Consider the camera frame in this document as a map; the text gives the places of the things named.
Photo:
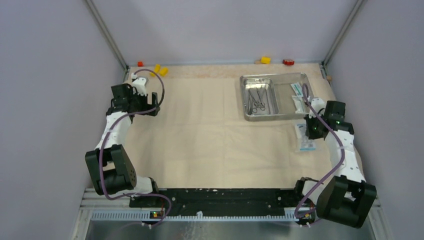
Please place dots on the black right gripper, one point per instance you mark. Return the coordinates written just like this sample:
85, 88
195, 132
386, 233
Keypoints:
311, 135

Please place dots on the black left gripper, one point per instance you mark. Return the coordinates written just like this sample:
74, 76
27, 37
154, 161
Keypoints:
146, 106

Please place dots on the blue white sterile pouch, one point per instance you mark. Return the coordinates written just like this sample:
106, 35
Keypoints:
304, 144

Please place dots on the teal white sterile packet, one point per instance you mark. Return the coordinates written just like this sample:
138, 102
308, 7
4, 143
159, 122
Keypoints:
297, 88

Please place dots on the beige wrapping cloth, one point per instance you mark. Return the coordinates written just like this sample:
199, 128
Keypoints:
200, 139

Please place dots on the large steel tray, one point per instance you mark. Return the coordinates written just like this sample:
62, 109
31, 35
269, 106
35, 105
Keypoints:
283, 92

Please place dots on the steel forceps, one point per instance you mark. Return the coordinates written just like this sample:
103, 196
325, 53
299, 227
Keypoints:
262, 97

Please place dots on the small steel instrument tray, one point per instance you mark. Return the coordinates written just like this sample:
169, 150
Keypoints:
270, 100

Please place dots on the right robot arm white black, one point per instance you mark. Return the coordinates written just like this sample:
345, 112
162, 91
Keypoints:
343, 195

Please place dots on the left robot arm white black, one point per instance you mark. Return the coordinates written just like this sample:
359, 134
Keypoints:
109, 165

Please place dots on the yellow block left two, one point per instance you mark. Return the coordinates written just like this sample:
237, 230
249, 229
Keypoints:
163, 71

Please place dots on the yellow block left one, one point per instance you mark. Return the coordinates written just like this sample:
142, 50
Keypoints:
156, 70

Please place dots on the red object at back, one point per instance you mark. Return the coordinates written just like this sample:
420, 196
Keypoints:
288, 62

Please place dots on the yellow block at back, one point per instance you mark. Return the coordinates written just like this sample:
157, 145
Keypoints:
265, 60

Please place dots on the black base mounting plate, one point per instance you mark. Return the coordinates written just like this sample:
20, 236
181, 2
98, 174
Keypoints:
222, 202

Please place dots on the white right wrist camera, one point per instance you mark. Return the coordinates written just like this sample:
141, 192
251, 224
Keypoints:
317, 107

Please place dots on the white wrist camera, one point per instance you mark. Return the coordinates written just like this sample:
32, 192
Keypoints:
317, 107
140, 84

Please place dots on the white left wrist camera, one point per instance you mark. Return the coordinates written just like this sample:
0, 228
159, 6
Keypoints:
140, 84

